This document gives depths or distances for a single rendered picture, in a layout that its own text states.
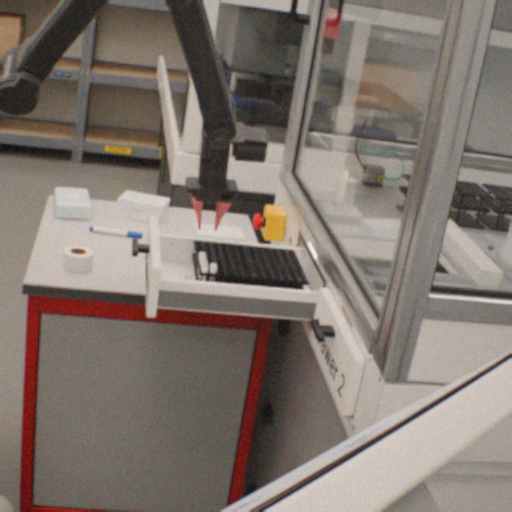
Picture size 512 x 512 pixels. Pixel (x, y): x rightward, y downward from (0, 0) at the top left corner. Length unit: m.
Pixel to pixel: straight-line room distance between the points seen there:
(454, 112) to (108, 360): 1.11
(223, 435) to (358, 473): 1.49
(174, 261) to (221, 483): 0.62
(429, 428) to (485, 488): 0.80
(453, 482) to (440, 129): 0.61
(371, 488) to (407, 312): 0.65
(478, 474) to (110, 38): 4.77
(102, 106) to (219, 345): 4.09
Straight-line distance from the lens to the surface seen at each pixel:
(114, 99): 5.92
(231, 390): 2.05
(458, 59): 1.17
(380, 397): 1.33
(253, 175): 2.56
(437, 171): 1.20
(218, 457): 2.16
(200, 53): 1.47
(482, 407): 0.79
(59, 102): 5.95
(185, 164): 2.53
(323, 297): 1.61
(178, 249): 1.88
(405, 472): 0.68
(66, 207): 2.29
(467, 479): 1.49
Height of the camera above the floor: 1.54
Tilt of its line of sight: 21 degrees down
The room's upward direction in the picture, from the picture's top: 9 degrees clockwise
